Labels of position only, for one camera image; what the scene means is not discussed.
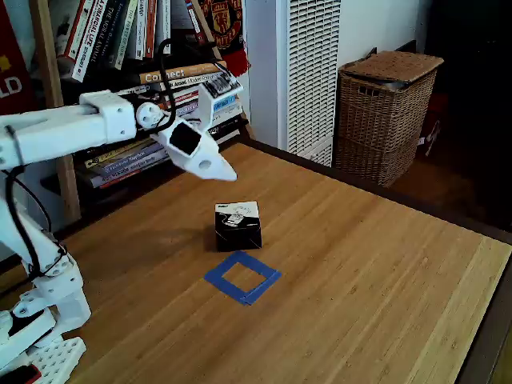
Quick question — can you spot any red black clamp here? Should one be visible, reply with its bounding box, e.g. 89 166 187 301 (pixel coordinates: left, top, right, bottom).
0 364 42 384

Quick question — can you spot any white Modern Romance book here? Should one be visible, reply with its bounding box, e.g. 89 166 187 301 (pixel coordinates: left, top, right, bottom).
159 70 225 92

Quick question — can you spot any red white striped book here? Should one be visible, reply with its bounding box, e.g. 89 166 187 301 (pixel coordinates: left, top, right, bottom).
166 88 200 106

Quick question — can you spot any purple white spine book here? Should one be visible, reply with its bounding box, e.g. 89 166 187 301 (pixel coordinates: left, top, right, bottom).
90 154 171 190

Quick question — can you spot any blue spine book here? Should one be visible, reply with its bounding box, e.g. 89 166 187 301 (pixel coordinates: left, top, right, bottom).
213 98 238 115

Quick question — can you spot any orange narrow spine book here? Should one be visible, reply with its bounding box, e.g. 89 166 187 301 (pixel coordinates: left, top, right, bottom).
143 0 158 59

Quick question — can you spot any grey green spine book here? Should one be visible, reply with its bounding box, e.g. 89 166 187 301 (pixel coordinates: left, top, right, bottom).
111 0 140 71

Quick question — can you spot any white grey title book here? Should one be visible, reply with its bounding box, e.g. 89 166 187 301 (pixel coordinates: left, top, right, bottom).
211 106 244 130

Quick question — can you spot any white Financial Life book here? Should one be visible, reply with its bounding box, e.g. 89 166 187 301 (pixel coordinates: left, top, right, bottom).
70 0 111 84

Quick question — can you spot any yellow spine book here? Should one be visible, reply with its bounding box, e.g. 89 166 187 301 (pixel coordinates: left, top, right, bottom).
83 142 161 169

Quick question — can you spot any red black football scarf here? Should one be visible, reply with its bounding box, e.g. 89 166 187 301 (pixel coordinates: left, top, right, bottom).
198 0 252 79

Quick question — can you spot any white louvered panel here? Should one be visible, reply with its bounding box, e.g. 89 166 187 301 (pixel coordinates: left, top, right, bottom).
275 0 342 168

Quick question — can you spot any white bracket with camera board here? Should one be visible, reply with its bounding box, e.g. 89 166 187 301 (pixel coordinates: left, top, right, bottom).
197 74 245 135

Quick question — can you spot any white plain spine book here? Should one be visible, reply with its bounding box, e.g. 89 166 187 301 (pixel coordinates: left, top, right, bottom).
154 0 172 55

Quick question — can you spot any white narrow spine book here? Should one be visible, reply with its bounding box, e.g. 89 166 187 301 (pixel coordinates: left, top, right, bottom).
134 0 147 61

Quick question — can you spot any black white title book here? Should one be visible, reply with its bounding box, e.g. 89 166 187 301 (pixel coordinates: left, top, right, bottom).
207 118 249 142

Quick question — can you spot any red thin book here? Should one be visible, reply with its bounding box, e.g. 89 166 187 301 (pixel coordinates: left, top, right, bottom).
184 0 208 46

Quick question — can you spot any blue tape square target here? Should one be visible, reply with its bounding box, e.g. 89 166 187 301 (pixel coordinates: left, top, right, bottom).
203 250 283 306

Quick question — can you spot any tan Connect book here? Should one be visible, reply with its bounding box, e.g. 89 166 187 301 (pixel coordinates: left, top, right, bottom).
138 60 228 85

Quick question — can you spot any brown wicker basket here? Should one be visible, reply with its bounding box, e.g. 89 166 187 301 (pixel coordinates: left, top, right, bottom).
334 50 445 188

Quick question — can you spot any wooden ladder bookshelf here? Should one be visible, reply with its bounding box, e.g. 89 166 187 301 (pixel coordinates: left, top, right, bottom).
30 0 257 225

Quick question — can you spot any white red spine book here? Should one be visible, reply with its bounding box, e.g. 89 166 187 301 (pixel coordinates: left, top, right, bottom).
55 0 96 61

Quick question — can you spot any red bag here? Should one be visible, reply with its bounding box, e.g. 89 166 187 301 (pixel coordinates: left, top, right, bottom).
415 94 449 157

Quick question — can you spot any black Moral Animal book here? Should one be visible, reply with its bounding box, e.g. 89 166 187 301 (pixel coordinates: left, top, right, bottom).
86 0 123 79

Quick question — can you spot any dark purple spine book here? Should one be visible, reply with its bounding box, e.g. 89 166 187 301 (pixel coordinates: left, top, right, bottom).
175 100 200 118

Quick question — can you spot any black white servo box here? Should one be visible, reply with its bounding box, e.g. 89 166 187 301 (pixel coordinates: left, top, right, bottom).
214 201 263 253

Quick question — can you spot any lavender spine book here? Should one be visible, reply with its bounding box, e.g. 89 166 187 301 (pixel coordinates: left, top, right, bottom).
94 146 169 177

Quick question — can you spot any white perforated base plate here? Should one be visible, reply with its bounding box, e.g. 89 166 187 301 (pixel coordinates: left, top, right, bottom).
23 335 87 384

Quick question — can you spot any red yellow banner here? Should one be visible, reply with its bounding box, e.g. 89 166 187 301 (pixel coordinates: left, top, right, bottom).
0 0 41 117

